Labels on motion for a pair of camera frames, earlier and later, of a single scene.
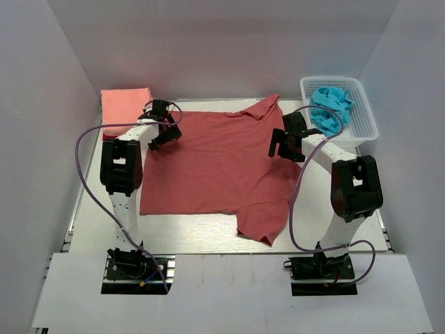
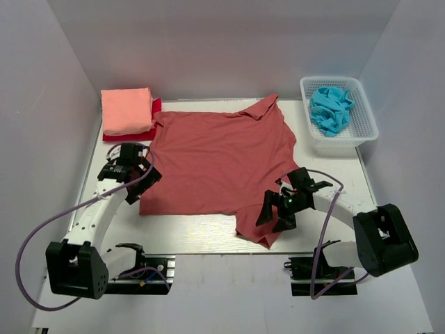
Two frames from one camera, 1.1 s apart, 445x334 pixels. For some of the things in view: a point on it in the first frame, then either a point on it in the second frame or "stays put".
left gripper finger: (174, 132) to (152, 177)
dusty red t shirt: (220, 165) stays put
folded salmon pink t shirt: (122, 106) stays put
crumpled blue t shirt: (327, 120) stays put
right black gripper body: (293, 154) to (290, 205)
